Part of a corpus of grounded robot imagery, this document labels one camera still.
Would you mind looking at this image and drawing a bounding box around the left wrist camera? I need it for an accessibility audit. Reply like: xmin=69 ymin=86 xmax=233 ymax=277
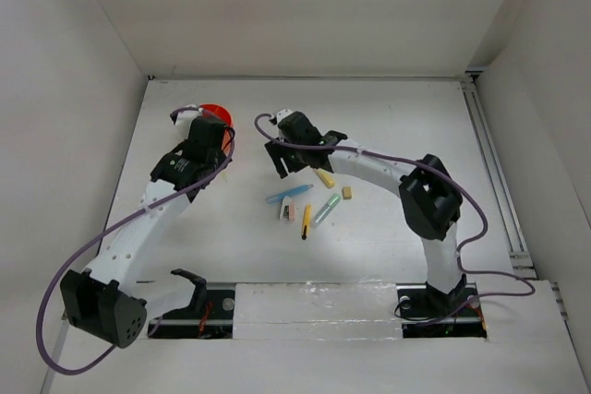
xmin=170 ymin=104 xmax=202 ymax=126

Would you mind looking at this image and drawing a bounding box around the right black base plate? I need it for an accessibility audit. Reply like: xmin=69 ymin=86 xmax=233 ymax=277
xmin=393 ymin=283 xmax=488 ymax=340

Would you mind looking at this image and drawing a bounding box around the yellow black-tipped pen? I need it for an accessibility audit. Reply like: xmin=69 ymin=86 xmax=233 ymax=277
xmin=301 ymin=204 xmax=312 ymax=240

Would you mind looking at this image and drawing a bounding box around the blue pen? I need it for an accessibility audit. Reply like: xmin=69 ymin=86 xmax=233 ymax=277
xmin=265 ymin=184 xmax=314 ymax=204

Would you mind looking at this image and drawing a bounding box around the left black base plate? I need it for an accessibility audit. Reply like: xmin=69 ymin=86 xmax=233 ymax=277
xmin=147 ymin=283 xmax=236 ymax=340

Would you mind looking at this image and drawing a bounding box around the green highlighter marker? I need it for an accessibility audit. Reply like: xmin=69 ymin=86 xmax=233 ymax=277
xmin=313 ymin=194 xmax=341 ymax=225

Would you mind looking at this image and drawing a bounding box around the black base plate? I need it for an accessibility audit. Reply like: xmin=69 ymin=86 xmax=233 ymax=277
xmin=147 ymin=283 xmax=236 ymax=340
xmin=393 ymin=283 xmax=488 ymax=340

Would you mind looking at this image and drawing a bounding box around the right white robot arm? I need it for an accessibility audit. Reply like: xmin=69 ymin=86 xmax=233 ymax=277
xmin=265 ymin=109 xmax=466 ymax=316

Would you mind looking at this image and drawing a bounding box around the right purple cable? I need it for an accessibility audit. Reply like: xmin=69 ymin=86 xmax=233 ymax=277
xmin=253 ymin=112 xmax=537 ymax=326

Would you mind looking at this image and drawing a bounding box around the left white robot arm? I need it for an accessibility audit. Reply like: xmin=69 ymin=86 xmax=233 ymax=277
xmin=59 ymin=112 xmax=232 ymax=349

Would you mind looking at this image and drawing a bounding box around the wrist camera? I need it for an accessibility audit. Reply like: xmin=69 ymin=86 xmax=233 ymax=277
xmin=170 ymin=104 xmax=202 ymax=126
xmin=270 ymin=109 xmax=293 ymax=125

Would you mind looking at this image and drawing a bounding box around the tan eraser block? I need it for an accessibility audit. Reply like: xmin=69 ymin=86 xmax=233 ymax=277
xmin=342 ymin=186 xmax=352 ymax=200

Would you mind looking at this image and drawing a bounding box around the orange round divided container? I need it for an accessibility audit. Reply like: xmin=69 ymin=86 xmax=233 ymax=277
xmin=200 ymin=103 xmax=235 ymax=154

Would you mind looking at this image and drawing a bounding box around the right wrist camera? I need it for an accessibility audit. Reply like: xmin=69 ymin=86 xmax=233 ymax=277
xmin=270 ymin=109 xmax=293 ymax=125

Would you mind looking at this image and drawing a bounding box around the aluminium rail frame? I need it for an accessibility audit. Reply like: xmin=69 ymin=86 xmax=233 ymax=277
xmin=464 ymin=69 xmax=567 ymax=321

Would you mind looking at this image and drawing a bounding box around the yellow highlighter marker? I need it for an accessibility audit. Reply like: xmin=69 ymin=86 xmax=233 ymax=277
xmin=314 ymin=169 xmax=335 ymax=189

